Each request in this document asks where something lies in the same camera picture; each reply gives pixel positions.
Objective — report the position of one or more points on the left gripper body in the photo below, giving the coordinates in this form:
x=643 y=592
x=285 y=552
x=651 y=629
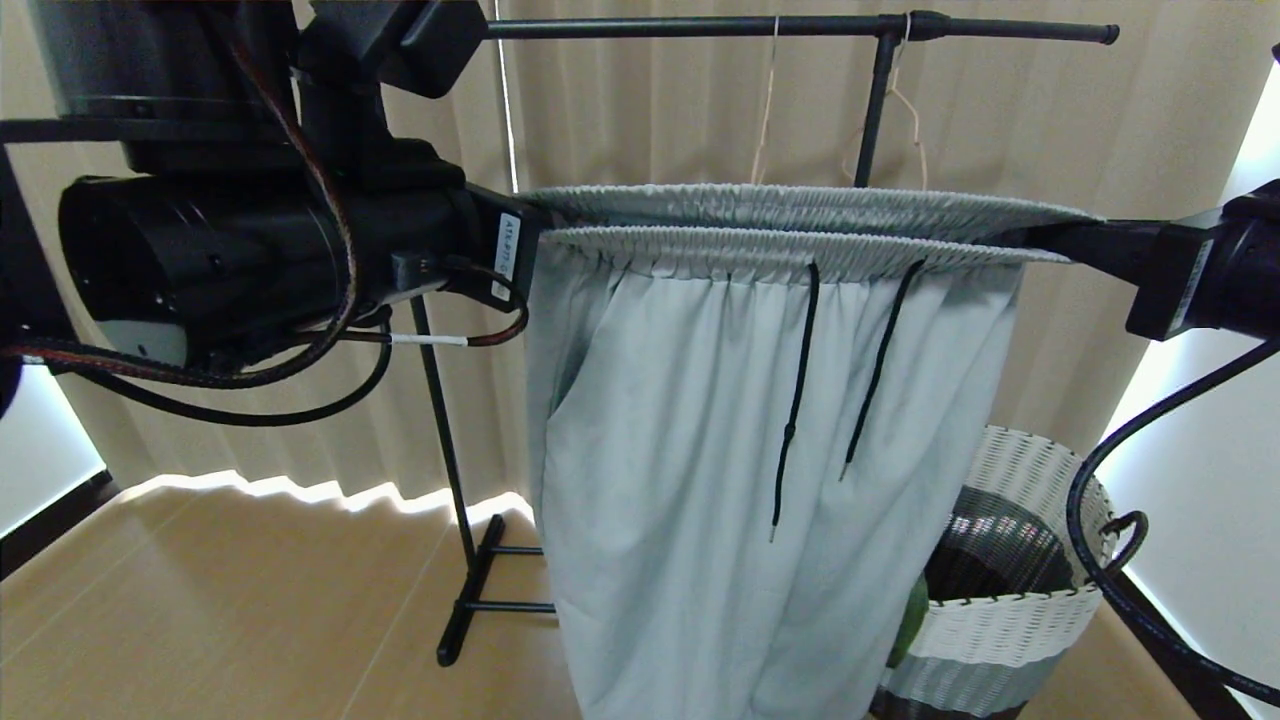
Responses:
x=250 y=260

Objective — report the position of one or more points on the white laundry basket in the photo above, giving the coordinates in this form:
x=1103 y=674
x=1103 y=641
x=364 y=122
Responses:
x=1000 y=630

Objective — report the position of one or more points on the beige curtain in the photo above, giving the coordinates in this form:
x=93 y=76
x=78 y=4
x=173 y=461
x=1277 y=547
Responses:
x=650 y=110

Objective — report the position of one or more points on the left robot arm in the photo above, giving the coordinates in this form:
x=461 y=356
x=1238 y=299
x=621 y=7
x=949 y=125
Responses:
x=150 y=60

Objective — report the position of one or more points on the black clothes rack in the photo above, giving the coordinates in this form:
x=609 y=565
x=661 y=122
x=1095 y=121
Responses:
x=700 y=27

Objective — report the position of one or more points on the green garment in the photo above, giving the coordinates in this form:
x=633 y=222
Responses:
x=912 y=625

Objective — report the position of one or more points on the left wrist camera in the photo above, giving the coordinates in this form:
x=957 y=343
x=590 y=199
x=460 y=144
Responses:
x=400 y=40

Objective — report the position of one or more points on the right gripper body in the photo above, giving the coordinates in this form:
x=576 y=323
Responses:
x=1220 y=270

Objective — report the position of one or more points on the pink clothes hanger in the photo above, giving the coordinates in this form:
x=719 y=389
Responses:
x=766 y=120
x=920 y=150

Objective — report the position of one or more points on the pale grey shorts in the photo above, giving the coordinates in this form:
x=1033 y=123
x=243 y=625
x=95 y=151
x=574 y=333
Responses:
x=700 y=450

